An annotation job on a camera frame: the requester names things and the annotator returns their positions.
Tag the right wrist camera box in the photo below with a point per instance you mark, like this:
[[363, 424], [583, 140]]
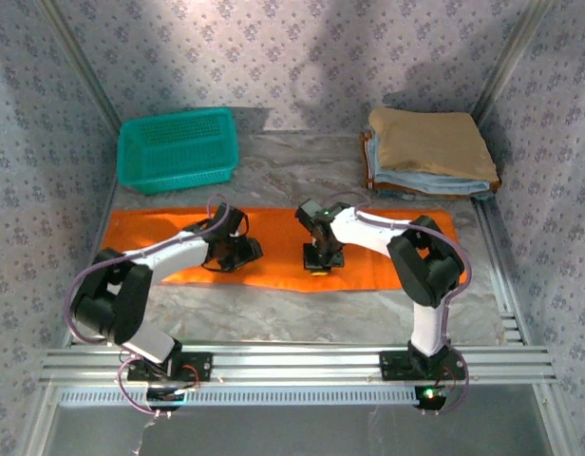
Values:
[[307, 213]]

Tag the aluminium corner post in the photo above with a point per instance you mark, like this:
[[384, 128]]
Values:
[[505, 62], [81, 62]]

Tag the floral patterned fabric backdrop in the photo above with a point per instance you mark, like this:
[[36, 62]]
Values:
[[292, 47]]

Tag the teal plastic basket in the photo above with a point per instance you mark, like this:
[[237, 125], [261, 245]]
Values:
[[178, 157]]

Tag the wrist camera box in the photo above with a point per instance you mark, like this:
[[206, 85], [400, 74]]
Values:
[[307, 213], [252, 249]]

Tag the aluminium mounting rail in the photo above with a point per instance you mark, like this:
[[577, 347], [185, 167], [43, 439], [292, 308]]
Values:
[[292, 366]]

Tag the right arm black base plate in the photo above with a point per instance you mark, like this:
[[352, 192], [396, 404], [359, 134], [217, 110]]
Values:
[[392, 366]]

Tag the brown folded trousers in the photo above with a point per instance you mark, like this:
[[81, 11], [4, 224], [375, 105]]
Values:
[[366, 176]]

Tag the orange trousers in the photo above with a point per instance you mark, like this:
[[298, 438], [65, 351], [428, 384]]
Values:
[[273, 237]]

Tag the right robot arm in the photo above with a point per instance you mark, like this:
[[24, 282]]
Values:
[[368, 233]]

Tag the stack of folded towels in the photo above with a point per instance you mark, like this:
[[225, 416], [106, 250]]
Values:
[[430, 138]]

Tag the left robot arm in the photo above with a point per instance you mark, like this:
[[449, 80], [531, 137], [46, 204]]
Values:
[[169, 254]]

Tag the light blue folded trousers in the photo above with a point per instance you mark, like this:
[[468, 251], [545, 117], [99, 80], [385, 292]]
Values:
[[416, 183]]

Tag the blue denim folded trousers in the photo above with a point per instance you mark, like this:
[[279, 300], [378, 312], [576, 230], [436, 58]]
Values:
[[392, 194]]

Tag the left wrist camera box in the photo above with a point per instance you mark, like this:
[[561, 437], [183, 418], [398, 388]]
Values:
[[252, 249]]

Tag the black controller board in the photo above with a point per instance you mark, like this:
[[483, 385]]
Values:
[[432, 398], [164, 398]]

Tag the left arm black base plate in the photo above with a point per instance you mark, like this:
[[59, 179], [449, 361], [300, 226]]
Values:
[[202, 366]]

